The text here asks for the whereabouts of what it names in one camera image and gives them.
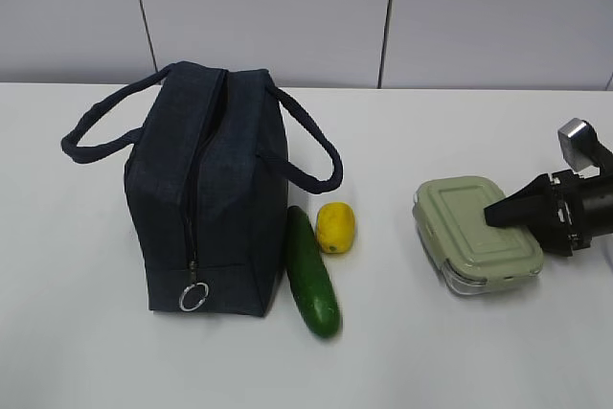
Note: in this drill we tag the yellow lemon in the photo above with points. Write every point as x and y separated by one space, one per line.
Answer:
335 228

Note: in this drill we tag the glass container with green lid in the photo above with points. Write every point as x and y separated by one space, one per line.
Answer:
473 257

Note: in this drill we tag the green cucumber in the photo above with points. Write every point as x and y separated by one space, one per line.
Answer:
309 280

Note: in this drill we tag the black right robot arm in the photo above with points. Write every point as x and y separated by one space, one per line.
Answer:
596 193

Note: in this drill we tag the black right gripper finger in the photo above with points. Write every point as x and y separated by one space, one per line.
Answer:
532 205
553 238

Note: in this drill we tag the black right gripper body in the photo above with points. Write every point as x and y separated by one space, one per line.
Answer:
566 186

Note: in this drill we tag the dark blue insulated lunch bag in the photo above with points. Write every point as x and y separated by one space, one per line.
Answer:
206 183

